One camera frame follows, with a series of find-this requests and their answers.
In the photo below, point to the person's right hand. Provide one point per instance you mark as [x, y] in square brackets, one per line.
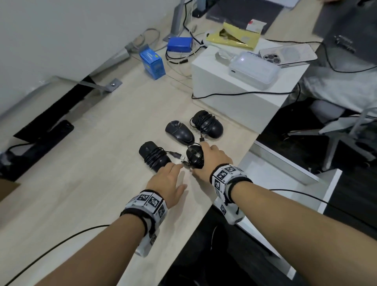
[215, 160]

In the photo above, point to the person's left hand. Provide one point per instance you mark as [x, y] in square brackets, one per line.
[165, 185]

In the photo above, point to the person's right thumb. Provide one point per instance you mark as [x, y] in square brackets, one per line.
[200, 174]

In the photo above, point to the person's left thumb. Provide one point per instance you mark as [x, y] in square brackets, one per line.
[181, 193]

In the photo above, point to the person's right forearm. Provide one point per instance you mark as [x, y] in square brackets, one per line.
[300, 235]

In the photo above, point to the person's left forearm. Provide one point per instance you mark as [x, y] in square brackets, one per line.
[94, 256]

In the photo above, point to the right wristband with marker tags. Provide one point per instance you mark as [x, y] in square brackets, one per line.
[226, 176]

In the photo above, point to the wristband with marker tags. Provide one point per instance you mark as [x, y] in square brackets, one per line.
[150, 204]
[226, 176]

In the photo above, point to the left wristband with marker tags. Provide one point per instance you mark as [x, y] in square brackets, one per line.
[150, 204]

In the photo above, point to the black mouse with clear wheel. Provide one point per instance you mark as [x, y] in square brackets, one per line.
[179, 132]

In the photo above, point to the person's dark trousers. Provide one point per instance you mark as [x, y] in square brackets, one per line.
[212, 253]

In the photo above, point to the large white box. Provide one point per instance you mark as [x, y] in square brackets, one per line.
[223, 85]

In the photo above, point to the translucent white plastic device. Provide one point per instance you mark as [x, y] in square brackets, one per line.
[254, 70]

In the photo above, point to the blue cardboard box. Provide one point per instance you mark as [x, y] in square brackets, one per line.
[153, 63]

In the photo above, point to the blue wrapped battery pack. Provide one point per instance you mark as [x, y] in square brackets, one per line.
[179, 44]

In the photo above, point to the yellow padded envelope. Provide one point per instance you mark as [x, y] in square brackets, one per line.
[232, 36]

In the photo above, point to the black monitor base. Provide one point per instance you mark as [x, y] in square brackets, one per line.
[44, 144]

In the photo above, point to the white smartphone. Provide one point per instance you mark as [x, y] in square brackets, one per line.
[290, 54]

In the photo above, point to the white office chair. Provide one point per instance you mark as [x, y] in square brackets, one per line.
[344, 126]

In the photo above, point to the white card with red label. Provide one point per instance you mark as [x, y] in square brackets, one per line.
[256, 26]

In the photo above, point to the black desk mat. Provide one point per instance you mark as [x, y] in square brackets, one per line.
[244, 11]

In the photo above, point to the grey metal bracket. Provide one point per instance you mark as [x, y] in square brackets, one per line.
[112, 85]

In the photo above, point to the grey metal stand post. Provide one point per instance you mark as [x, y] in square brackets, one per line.
[177, 20]

